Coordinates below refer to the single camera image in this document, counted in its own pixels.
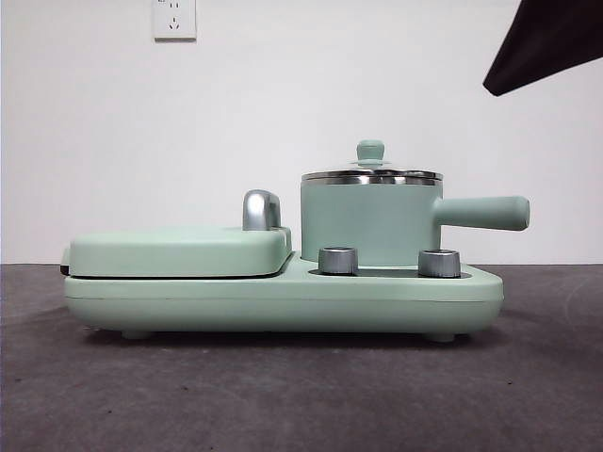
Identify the glass lid with green knob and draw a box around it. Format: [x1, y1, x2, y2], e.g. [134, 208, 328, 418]
[301, 138, 444, 185]

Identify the silver control knob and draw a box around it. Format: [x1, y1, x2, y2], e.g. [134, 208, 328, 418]
[417, 248, 462, 278]
[318, 246, 359, 275]

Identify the green breakfast maker base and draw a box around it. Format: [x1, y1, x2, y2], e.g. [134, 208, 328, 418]
[64, 250, 504, 341]

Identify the green pot with handle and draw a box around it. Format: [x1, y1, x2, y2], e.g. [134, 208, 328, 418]
[299, 178, 530, 267]

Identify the chrome cover handle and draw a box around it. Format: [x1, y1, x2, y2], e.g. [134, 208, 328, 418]
[241, 189, 284, 232]

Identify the white wall socket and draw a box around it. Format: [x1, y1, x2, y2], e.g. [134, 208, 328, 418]
[153, 0, 198, 42]

